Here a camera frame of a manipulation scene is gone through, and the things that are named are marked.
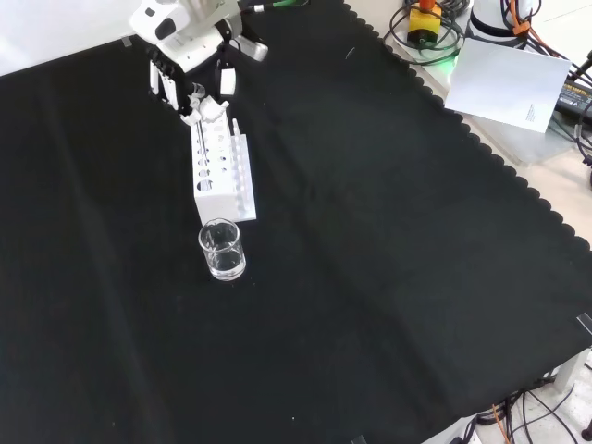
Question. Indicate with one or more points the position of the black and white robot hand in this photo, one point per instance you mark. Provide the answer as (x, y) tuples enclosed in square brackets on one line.
[(189, 51)]

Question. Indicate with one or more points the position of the clear glass rod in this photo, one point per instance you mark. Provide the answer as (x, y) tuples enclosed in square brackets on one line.
[(201, 139)]

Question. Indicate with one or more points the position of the white test tube rack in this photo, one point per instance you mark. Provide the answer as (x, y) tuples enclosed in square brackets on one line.
[(217, 203)]

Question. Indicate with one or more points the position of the clear plastic cloth clip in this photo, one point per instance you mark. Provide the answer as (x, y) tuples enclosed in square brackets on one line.
[(359, 440), (126, 41), (585, 321)]

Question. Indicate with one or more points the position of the clear glass beaker with water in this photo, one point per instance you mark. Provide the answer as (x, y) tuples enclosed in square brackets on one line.
[(224, 263)]

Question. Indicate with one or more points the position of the yellow stop button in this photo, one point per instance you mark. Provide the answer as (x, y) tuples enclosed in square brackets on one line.
[(423, 23)]

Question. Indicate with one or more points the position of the black bench cloth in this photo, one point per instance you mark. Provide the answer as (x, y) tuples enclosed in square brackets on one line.
[(370, 231)]

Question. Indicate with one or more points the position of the pale white board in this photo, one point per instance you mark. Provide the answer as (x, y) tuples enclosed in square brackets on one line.
[(504, 83)]

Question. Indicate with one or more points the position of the black power adapter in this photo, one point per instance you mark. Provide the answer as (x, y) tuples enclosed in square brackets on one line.
[(575, 99)]

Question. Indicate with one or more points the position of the white bench leg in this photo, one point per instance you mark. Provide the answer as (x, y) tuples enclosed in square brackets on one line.
[(568, 374)]

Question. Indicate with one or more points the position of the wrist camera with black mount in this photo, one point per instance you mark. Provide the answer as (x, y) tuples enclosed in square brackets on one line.
[(254, 48)]

